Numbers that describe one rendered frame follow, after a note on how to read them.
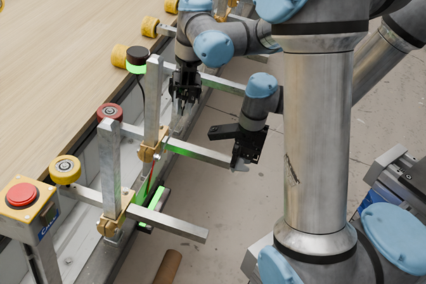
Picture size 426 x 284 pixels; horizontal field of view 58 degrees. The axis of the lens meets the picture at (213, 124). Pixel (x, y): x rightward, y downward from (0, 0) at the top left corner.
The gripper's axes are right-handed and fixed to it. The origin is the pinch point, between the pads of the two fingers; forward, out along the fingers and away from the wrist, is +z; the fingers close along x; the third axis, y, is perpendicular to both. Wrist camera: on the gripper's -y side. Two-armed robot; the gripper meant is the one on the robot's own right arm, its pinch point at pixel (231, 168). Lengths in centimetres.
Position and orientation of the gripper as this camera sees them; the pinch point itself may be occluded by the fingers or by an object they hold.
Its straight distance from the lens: 122.1
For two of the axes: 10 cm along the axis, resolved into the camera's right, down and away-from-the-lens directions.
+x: 2.8, -6.1, 7.4
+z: -1.4, 7.4, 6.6
